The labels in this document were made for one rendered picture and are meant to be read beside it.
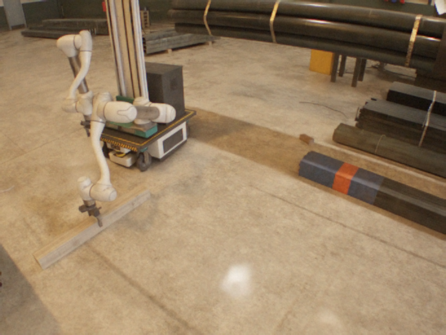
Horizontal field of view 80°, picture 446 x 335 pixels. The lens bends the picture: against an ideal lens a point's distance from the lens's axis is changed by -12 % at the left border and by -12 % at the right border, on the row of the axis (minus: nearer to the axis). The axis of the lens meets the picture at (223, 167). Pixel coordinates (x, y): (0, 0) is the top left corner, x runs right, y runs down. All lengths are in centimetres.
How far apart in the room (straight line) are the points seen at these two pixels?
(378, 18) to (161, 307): 272
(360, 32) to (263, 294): 221
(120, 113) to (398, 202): 219
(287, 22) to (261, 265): 218
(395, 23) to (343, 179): 138
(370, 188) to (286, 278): 111
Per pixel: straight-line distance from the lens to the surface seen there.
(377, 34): 282
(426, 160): 340
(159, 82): 286
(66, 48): 287
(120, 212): 240
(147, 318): 183
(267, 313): 182
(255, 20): 322
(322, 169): 270
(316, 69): 648
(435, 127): 355
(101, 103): 213
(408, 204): 263
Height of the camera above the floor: 156
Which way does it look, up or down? 33 degrees down
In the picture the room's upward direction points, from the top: straight up
